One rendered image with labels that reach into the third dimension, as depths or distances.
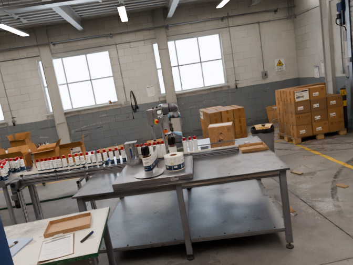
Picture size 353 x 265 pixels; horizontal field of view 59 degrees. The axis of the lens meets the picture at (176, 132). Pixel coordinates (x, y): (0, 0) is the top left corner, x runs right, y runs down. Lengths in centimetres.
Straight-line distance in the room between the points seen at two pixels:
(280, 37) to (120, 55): 469
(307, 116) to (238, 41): 353
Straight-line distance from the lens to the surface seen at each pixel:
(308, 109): 711
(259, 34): 983
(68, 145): 501
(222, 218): 358
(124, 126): 924
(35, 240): 265
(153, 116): 373
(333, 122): 747
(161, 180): 308
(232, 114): 721
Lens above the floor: 181
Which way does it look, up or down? 10 degrees down
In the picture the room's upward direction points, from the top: 9 degrees counter-clockwise
